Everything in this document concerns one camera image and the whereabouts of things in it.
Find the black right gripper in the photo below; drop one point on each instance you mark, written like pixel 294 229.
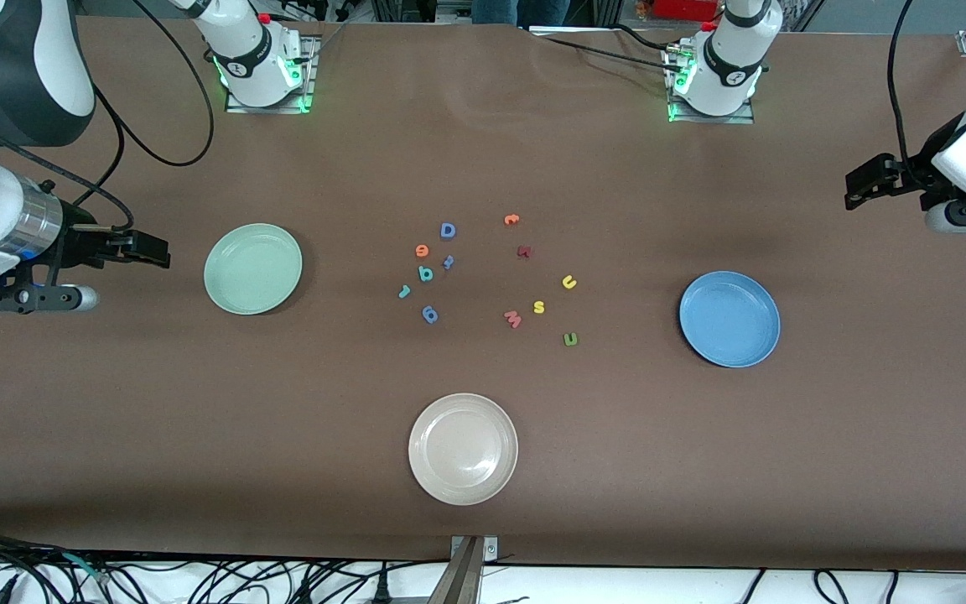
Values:
pixel 78 244

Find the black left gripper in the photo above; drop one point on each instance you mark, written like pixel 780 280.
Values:
pixel 908 179

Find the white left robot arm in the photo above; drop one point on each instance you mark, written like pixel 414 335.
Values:
pixel 734 59

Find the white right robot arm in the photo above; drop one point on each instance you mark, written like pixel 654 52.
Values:
pixel 22 67

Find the pale green plate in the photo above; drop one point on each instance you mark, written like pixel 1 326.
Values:
pixel 253 268

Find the brown table cover sheet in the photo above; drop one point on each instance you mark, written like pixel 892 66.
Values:
pixel 114 419

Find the blue plate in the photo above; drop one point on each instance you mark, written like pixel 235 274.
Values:
pixel 729 319

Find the red box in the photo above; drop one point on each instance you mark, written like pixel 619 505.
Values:
pixel 684 8

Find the blue foam letter g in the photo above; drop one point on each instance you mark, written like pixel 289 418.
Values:
pixel 430 317

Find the blue foam letter D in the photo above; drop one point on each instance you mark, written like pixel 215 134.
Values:
pixel 443 231

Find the beige plate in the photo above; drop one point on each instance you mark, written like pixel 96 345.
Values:
pixel 463 449

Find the pink foam letter w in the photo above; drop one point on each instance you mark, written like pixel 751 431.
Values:
pixel 513 320

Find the person in blue jeans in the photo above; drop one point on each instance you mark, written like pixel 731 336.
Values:
pixel 521 10

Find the black power plug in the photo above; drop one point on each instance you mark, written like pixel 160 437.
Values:
pixel 381 591

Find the aluminium profile bar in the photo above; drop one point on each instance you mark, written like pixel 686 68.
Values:
pixel 459 583

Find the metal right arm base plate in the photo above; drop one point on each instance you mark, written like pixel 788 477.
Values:
pixel 314 67

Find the metal corner bracket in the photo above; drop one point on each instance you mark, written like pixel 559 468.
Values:
pixel 490 549

